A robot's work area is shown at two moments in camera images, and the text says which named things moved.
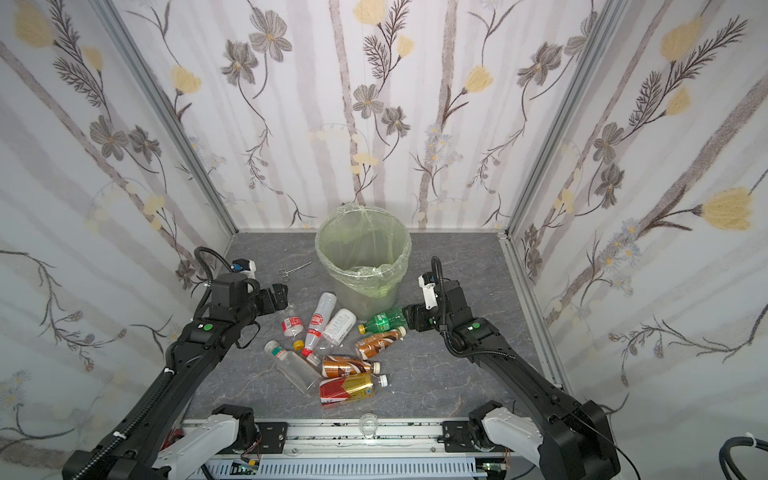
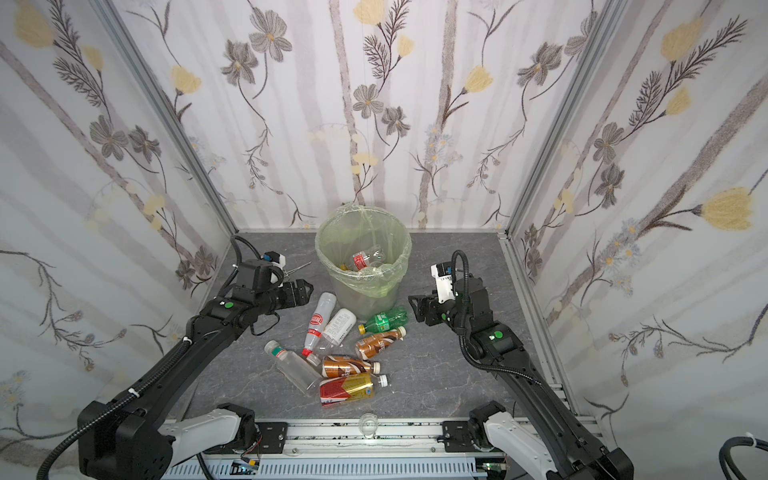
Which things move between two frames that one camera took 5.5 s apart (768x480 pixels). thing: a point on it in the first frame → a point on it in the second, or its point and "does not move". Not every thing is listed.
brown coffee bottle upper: x=373 y=344 does not move
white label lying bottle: x=340 y=326 does not move
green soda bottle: x=384 y=322 does not move
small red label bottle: x=292 y=326 → x=360 y=260
